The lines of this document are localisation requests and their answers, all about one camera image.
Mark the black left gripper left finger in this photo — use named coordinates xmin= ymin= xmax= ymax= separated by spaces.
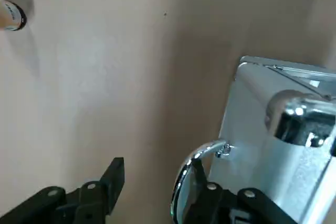
xmin=0 ymin=157 xmax=125 ymax=224

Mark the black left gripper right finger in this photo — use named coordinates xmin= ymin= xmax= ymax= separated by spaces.
xmin=183 ymin=157 xmax=299 ymax=224

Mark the aluminium medicine case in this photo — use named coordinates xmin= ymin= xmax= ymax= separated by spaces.
xmin=170 ymin=56 xmax=336 ymax=224

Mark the brown bottle orange cap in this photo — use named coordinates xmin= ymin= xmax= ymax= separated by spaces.
xmin=0 ymin=0 xmax=28 ymax=31

